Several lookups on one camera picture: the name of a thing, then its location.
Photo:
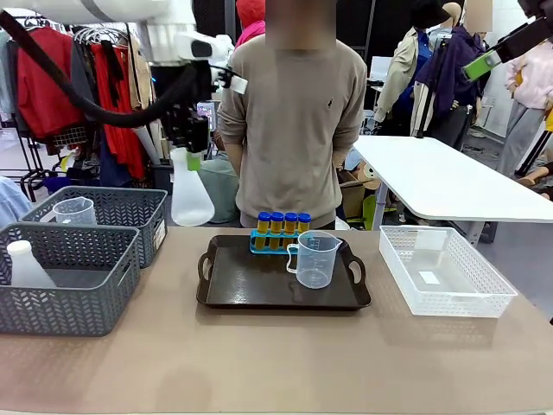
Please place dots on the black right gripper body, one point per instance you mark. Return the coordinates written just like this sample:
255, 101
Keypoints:
540, 8

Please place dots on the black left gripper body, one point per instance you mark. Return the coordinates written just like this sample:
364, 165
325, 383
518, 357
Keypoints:
186, 129

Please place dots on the white plastic conical flask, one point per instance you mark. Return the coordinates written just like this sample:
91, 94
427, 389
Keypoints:
190, 203
26, 268

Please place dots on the yellow tube with blue cap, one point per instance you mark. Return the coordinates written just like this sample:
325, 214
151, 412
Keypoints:
290, 217
304, 217
264, 217
277, 217

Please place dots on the clear plastic measuring beaker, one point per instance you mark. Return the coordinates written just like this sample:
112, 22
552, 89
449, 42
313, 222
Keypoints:
75, 214
315, 272

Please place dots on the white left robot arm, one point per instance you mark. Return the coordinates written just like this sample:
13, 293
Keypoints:
108, 8

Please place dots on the person's left forearm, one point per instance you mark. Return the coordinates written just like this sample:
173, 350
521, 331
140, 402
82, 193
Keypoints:
342, 153

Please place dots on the person's right forearm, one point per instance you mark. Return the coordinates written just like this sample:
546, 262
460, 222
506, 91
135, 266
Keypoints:
233, 157

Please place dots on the mannequin in purple jacket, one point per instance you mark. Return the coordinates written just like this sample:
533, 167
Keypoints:
449, 73

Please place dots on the teal round bin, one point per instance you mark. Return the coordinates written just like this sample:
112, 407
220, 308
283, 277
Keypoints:
220, 194

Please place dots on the mannequin in pink hoodie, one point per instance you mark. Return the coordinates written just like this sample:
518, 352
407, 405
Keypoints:
531, 82

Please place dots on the red hanging dress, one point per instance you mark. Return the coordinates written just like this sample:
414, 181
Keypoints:
121, 129

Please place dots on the grey lattice plastic basket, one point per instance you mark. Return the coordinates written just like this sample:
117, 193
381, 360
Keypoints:
129, 207
65, 311

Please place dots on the figure with black hat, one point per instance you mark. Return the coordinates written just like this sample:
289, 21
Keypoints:
402, 65

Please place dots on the blue test tube rack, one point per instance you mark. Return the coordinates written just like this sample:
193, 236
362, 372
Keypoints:
252, 237

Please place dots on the person in beige sweater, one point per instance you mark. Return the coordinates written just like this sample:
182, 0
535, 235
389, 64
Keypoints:
294, 129

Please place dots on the white office table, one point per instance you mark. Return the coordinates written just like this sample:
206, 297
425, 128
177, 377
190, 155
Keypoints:
432, 181

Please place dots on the red hooded figure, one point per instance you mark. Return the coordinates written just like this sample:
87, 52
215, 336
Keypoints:
252, 17

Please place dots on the dark brown serving tray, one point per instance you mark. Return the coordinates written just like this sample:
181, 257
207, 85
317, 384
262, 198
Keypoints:
246, 285

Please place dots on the red hanging jacket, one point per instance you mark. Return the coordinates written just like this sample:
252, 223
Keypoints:
43, 86

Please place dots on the brown cardboard box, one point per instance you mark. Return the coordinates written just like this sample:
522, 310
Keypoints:
352, 194

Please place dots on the lime green object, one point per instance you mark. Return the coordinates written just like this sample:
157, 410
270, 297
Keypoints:
368, 212

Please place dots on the light blue jacket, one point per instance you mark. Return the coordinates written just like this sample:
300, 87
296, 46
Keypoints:
10, 203

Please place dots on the white lattice plastic basket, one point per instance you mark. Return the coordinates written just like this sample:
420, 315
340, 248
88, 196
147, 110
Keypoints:
453, 302

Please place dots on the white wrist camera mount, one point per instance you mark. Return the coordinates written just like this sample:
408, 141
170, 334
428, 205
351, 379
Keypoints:
235, 82

